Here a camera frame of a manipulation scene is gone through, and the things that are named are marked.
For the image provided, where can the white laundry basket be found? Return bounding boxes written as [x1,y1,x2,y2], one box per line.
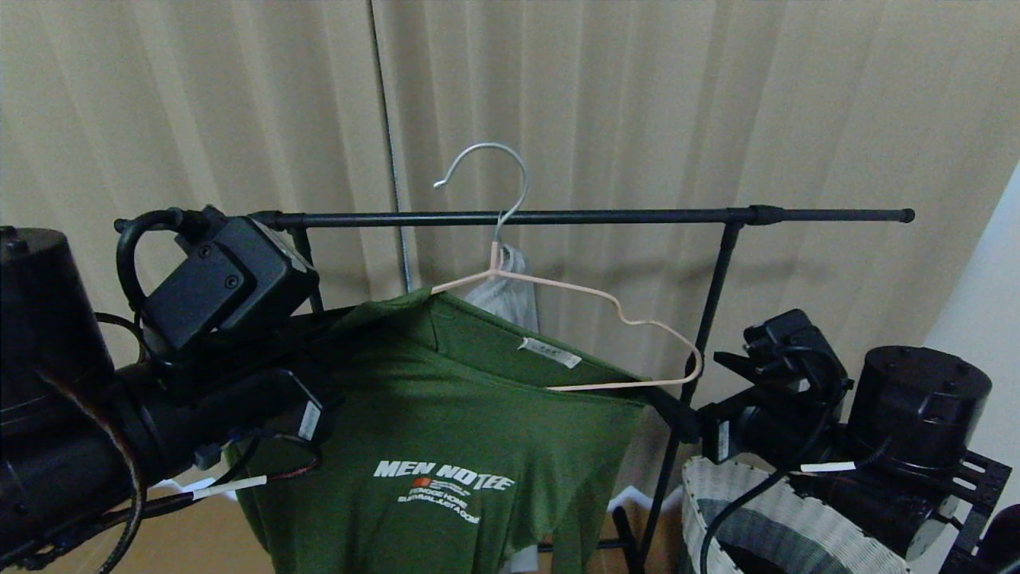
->
[681,454,911,574]

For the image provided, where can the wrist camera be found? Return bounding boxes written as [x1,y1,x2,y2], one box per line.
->
[142,207,321,357]
[712,309,855,401]

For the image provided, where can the green garment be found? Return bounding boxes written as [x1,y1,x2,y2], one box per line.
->
[226,287,704,574]

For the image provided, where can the grey curtain pull rod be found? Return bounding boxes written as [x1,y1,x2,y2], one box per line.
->
[367,0,415,294]

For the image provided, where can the black clothes rack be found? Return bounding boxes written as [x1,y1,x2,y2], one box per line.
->
[113,205,917,574]

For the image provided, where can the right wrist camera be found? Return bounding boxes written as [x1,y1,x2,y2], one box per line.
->
[712,309,855,401]

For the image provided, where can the pink clothes hanger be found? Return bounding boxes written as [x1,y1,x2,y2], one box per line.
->
[430,143,704,393]

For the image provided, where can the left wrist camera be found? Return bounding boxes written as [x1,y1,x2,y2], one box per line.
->
[142,207,321,357]

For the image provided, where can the pale grey shorts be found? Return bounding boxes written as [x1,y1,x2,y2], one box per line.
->
[464,244,544,574]

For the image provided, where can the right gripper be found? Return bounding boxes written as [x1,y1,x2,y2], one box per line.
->
[696,389,847,473]

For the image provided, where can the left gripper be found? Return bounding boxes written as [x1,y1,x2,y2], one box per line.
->
[0,309,353,552]

